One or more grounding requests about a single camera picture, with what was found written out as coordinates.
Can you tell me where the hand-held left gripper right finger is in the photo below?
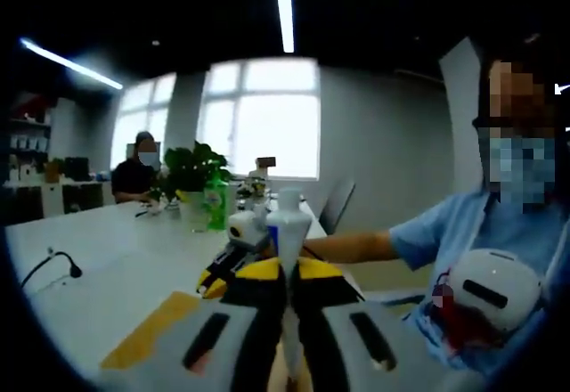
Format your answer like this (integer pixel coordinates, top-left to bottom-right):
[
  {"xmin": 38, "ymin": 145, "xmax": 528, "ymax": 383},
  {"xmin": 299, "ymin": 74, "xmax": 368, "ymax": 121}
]
[{"xmin": 291, "ymin": 257, "xmax": 485, "ymax": 392}]

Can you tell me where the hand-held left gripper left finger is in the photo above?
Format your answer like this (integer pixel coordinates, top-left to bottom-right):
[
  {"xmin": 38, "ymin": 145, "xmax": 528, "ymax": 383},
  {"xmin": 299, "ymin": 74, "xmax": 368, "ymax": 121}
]
[{"xmin": 95, "ymin": 256, "xmax": 289, "ymax": 392}]

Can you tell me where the white toothpaste tube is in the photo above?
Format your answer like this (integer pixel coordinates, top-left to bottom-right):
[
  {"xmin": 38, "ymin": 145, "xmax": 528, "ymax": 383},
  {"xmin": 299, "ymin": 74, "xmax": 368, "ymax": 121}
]
[{"xmin": 265, "ymin": 211, "xmax": 312, "ymax": 380}]

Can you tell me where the small wooden board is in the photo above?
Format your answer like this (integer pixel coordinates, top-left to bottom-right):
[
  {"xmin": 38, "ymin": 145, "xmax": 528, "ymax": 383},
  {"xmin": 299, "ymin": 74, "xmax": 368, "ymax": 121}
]
[{"xmin": 100, "ymin": 290, "xmax": 202, "ymax": 371}]

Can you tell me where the person's left hand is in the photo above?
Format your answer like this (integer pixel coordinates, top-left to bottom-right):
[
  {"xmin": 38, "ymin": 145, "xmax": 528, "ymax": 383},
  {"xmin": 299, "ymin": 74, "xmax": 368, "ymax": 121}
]
[{"xmin": 269, "ymin": 349, "xmax": 314, "ymax": 392}]

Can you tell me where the green dish soap bottle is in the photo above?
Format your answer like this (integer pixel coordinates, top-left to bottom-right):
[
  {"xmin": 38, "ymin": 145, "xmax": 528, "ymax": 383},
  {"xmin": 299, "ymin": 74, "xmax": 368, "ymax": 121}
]
[{"xmin": 203, "ymin": 173, "xmax": 231, "ymax": 233}]

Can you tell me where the potted green plant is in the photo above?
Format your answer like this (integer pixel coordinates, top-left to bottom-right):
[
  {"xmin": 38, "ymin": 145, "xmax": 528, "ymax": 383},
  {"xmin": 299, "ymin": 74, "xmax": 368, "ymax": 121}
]
[{"xmin": 153, "ymin": 140, "xmax": 232, "ymax": 233}]

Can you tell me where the white table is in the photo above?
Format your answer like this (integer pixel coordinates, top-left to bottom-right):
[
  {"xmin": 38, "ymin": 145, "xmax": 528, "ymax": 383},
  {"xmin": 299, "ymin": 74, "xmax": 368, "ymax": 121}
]
[{"xmin": 4, "ymin": 200, "xmax": 371, "ymax": 384}]

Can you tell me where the grey office chair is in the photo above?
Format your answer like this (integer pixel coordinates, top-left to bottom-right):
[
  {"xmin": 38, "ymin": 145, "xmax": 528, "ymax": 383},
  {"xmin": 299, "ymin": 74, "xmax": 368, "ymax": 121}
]
[{"xmin": 318, "ymin": 180, "xmax": 357, "ymax": 235}]

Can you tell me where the large window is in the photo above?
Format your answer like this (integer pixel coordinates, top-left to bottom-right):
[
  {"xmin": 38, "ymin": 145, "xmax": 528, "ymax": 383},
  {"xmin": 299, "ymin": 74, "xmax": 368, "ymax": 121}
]
[
  {"xmin": 110, "ymin": 73, "xmax": 177, "ymax": 171},
  {"xmin": 198, "ymin": 60, "xmax": 322, "ymax": 182}
]

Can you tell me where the black gooseneck microphone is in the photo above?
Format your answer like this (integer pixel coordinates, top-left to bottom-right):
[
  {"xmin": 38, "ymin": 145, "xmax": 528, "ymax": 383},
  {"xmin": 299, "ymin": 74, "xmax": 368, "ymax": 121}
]
[{"xmin": 20, "ymin": 249, "xmax": 84, "ymax": 290}]

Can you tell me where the person's light blue shirt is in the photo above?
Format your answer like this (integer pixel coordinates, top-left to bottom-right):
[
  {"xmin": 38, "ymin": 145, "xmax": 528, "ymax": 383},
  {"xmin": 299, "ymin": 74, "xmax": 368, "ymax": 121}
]
[{"xmin": 389, "ymin": 189, "xmax": 566, "ymax": 375}]

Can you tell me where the white chest-worn device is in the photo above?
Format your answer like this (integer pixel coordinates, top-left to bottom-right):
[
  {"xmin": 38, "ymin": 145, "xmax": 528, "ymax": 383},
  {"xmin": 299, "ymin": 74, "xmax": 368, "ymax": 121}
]
[{"xmin": 448, "ymin": 249, "xmax": 545, "ymax": 333}]

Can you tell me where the black desktop monitor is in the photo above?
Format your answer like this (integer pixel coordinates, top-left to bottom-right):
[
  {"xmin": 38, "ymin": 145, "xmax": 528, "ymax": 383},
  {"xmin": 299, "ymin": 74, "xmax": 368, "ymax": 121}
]
[{"xmin": 64, "ymin": 156, "xmax": 90, "ymax": 183}]

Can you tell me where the long ceiling light strip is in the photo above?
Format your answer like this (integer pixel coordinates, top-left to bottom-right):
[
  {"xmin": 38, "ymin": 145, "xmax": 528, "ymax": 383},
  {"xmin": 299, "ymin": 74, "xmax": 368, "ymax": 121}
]
[
  {"xmin": 20, "ymin": 37, "xmax": 124, "ymax": 90},
  {"xmin": 272, "ymin": 0, "xmax": 296, "ymax": 53}
]

